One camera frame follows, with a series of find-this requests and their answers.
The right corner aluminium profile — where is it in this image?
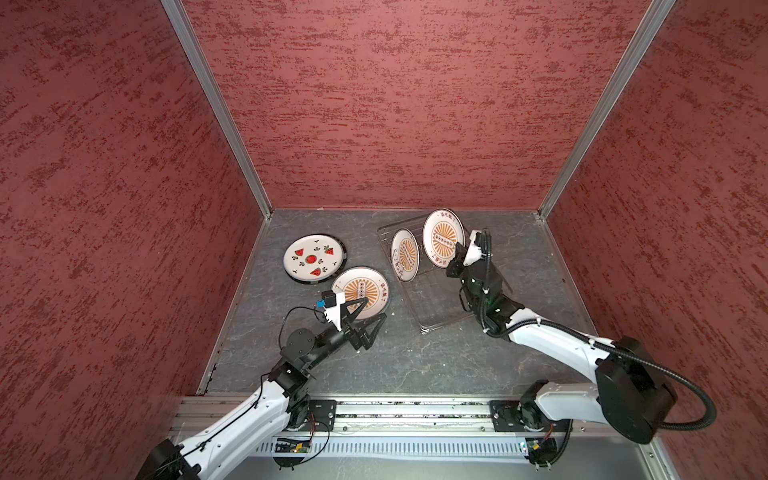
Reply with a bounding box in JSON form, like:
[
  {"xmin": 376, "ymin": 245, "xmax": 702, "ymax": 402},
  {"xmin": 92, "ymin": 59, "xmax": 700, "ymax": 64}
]
[{"xmin": 538, "ymin": 0, "xmax": 676, "ymax": 222}]

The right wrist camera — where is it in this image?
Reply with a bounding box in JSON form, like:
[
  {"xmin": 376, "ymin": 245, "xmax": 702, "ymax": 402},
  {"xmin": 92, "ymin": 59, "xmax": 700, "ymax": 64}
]
[{"xmin": 463, "ymin": 228, "xmax": 492, "ymax": 267}]

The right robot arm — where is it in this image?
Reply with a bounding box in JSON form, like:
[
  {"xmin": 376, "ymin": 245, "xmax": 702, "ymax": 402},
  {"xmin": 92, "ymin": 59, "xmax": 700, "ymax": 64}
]
[{"xmin": 446, "ymin": 244, "xmax": 677, "ymax": 444}]

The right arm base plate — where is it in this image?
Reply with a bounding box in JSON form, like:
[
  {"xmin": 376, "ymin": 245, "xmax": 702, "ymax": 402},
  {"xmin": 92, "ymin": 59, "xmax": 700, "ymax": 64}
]
[{"xmin": 489, "ymin": 400, "xmax": 568, "ymax": 435}]

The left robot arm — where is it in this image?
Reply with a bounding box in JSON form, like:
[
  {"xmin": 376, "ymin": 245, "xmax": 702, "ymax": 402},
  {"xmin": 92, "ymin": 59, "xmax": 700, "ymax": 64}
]
[{"xmin": 136, "ymin": 291, "xmax": 387, "ymax": 479}]

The left corner aluminium profile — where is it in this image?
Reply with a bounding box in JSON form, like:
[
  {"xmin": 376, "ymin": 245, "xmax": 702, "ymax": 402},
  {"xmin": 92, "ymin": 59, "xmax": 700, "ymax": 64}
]
[{"xmin": 161, "ymin": 0, "xmax": 274, "ymax": 220}]

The watermelon print white plate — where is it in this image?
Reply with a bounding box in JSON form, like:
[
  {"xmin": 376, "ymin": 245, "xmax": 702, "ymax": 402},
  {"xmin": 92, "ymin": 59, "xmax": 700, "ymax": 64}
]
[{"xmin": 283, "ymin": 234, "xmax": 346, "ymax": 284}]

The metal wire dish rack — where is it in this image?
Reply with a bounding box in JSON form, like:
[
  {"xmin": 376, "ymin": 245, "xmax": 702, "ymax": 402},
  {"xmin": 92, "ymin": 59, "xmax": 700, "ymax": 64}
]
[{"xmin": 377, "ymin": 213, "xmax": 472, "ymax": 334}]

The orange sunburst plate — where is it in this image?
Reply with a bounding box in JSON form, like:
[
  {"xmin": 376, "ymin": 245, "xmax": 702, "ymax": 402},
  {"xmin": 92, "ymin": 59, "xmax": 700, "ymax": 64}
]
[
  {"xmin": 332, "ymin": 267, "xmax": 390, "ymax": 320},
  {"xmin": 391, "ymin": 229, "xmax": 420, "ymax": 282},
  {"xmin": 422, "ymin": 209, "xmax": 465, "ymax": 268}
]

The aluminium front rail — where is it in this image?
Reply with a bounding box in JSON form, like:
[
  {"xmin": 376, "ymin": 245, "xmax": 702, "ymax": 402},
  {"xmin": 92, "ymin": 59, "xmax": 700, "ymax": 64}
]
[{"xmin": 170, "ymin": 394, "xmax": 623, "ymax": 439}]

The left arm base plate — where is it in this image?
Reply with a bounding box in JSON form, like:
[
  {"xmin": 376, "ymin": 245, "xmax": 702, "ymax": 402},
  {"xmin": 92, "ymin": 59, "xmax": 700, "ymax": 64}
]
[{"xmin": 287, "ymin": 398, "xmax": 338, "ymax": 432}]

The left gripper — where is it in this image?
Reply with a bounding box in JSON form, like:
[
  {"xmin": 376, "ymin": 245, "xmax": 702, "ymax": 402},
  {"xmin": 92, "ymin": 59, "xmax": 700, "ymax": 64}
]
[{"xmin": 305, "ymin": 296, "xmax": 386, "ymax": 370}]

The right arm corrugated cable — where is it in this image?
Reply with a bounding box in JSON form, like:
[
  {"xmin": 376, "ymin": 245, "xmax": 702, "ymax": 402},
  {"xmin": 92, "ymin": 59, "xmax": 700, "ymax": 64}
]
[{"xmin": 479, "ymin": 230, "xmax": 718, "ymax": 430}]

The perforated cable tray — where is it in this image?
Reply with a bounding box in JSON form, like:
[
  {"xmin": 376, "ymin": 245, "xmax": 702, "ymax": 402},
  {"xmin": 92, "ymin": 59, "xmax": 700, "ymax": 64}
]
[{"xmin": 251, "ymin": 436, "xmax": 545, "ymax": 463}]

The corner aluminium profile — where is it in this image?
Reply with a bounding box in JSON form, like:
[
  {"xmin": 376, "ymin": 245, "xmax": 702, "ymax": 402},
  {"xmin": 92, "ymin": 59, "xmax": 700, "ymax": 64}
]
[
  {"xmin": 538, "ymin": 0, "xmax": 676, "ymax": 222},
  {"xmin": 161, "ymin": 0, "xmax": 274, "ymax": 220}
]

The dark rimmed patterned plate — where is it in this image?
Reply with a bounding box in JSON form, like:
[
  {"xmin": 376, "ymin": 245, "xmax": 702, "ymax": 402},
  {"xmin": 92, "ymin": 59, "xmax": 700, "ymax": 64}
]
[{"xmin": 299, "ymin": 233, "xmax": 349, "ymax": 285}]

